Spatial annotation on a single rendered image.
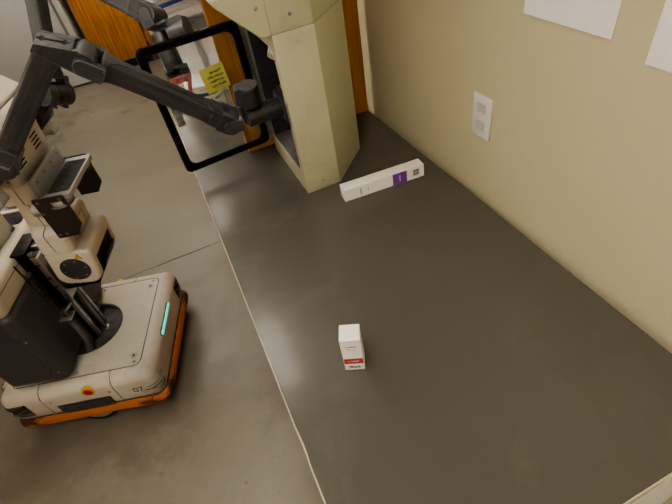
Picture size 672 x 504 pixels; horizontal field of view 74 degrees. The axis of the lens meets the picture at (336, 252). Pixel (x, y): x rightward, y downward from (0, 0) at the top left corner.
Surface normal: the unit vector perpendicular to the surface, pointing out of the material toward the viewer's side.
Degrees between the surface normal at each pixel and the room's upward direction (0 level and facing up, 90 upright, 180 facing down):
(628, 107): 90
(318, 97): 90
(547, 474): 0
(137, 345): 0
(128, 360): 0
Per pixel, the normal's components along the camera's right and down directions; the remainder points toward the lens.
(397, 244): -0.15, -0.71
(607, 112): -0.90, 0.38
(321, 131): 0.40, 0.59
